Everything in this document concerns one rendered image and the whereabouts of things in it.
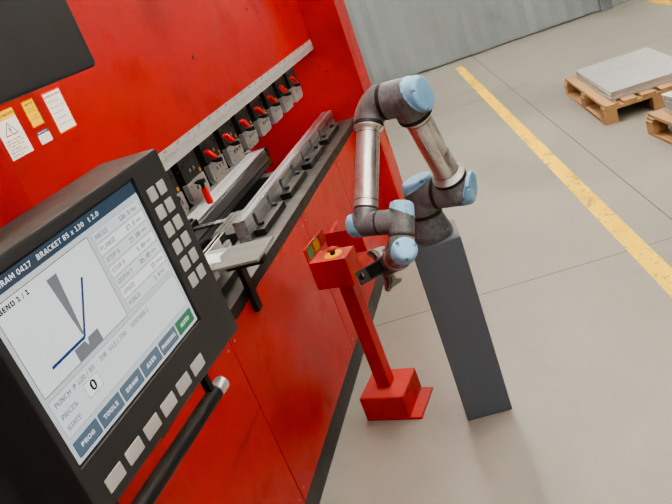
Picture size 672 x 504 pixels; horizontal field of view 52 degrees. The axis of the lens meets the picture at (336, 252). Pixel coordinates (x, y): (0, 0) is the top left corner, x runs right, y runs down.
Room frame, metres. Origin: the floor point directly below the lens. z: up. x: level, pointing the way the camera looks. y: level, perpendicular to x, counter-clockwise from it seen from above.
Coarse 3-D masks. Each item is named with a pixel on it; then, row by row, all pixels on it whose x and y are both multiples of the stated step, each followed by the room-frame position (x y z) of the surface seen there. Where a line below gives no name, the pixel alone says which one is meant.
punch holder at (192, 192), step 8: (192, 152) 2.52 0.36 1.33; (184, 160) 2.45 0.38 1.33; (192, 160) 2.50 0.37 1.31; (176, 168) 2.40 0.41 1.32; (184, 168) 2.43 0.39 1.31; (192, 168) 2.47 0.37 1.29; (176, 176) 2.40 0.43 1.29; (184, 176) 2.40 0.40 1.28; (192, 176) 2.45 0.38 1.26; (200, 176) 2.50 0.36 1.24; (184, 184) 2.40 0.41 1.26; (192, 184) 2.42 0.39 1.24; (208, 184) 2.53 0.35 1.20; (184, 192) 2.40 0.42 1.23; (192, 192) 2.40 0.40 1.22; (200, 192) 2.45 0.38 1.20; (192, 200) 2.39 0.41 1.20; (200, 200) 2.43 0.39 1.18
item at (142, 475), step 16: (0, 144) 1.43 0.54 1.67; (0, 160) 1.41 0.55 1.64; (0, 176) 1.39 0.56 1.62; (16, 176) 1.42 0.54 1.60; (0, 192) 1.37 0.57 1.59; (16, 192) 1.40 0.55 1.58; (0, 208) 1.35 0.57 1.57; (16, 208) 1.38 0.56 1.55; (0, 224) 1.33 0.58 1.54; (160, 448) 1.41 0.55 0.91; (144, 464) 1.34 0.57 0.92; (144, 480) 1.32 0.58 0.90; (176, 480) 1.40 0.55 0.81; (128, 496) 1.26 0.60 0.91; (160, 496) 1.33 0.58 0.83; (176, 496) 1.38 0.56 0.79; (192, 496) 1.42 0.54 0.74
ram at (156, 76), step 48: (96, 0) 2.36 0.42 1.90; (144, 0) 2.64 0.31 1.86; (192, 0) 3.00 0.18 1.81; (240, 0) 3.49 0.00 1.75; (288, 0) 4.17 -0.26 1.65; (96, 48) 2.25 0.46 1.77; (144, 48) 2.51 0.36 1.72; (192, 48) 2.84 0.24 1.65; (240, 48) 3.28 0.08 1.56; (288, 48) 3.89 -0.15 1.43; (96, 96) 2.15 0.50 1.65; (144, 96) 2.39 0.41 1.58; (192, 96) 2.69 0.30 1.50; (48, 144) 1.87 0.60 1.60; (96, 144) 2.05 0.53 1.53; (144, 144) 2.27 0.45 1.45; (192, 144) 2.55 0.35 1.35; (48, 192) 1.79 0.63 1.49
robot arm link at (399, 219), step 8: (400, 200) 1.91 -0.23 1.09; (408, 200) 1.92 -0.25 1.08; (392, 208) 1.91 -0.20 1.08; (400, 208) 1.90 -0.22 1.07; (408, 208) 1.90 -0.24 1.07; (376, 216) 1.94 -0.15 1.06; (384, 216) 1.92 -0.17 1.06; (392, 216) 1.90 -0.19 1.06; (400, 216) 1.89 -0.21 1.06; (408, 216) 1.89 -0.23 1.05; (376, 224) 1.93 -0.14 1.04; (384, 224) 1.91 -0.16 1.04; (392, 224) 1.89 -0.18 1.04; (400, 224) 1.87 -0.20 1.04; (408, 224) 1.87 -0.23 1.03; (384, 232) 1.92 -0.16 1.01; (392, 232) 1.88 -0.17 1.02; (400, 232) 1.86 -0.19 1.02; (408, 232) 1.86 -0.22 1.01
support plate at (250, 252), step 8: (256, 240) 2.32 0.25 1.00; (264, 240) 2.28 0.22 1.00; (272, 240) 2.28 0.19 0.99; (224, 248) 2.36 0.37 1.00; (232, 248) 2.33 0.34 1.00; (240, 248) 2.30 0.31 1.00; (248, 248) 2.27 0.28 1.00; (256, 248) 2.24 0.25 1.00; (264, 248) 2.21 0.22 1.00; (232, 256) 2.25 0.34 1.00; (240, 256) 2.22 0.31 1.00; (248, 256) 2.19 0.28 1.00; (256, 256) 2.16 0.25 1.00; (216, 264) 2.23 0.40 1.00; (224, 264) 2.20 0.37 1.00; (232, 264) 2.17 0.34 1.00; (240, 264) 2.16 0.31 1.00
